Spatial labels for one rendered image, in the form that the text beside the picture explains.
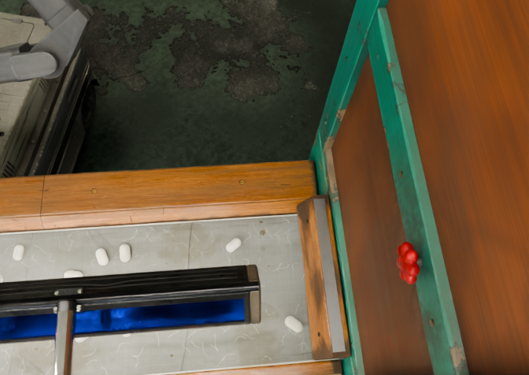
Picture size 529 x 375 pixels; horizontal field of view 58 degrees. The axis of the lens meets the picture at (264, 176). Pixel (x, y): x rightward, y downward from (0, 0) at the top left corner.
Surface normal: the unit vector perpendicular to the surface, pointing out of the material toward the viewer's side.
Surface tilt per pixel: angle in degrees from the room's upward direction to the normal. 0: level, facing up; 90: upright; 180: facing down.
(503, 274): 90
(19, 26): 0
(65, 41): 49
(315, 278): 66
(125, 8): 0
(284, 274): 0
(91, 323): 58
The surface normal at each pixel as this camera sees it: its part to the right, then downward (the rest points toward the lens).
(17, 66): 0.15, 0.43
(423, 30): -1.00, 0.06
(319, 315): -0.89, -0.11
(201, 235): 0.04, -0.39
